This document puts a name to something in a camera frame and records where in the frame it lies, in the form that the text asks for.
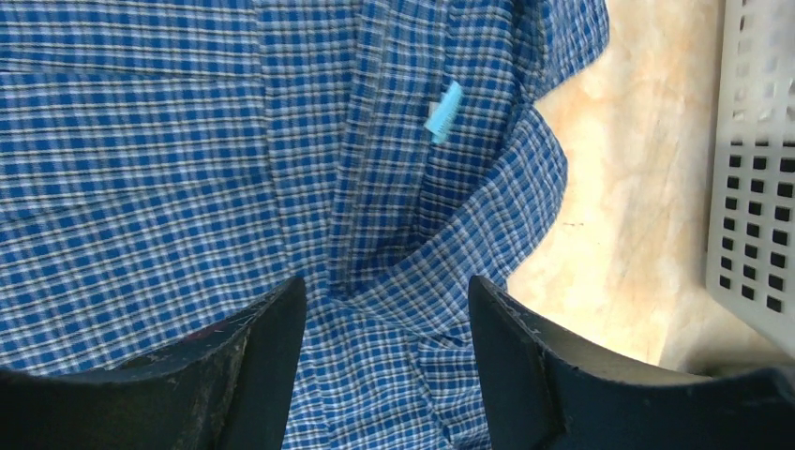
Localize light blue shirt label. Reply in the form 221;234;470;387
424;82;463;144

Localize white plastic laundry basket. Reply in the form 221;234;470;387
705;1;794;354

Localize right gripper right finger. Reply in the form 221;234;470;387
468;276;794;449

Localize blue checkered long sleeve shirt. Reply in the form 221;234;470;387
1;1;609;449

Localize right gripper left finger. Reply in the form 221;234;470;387
1;277;307;449

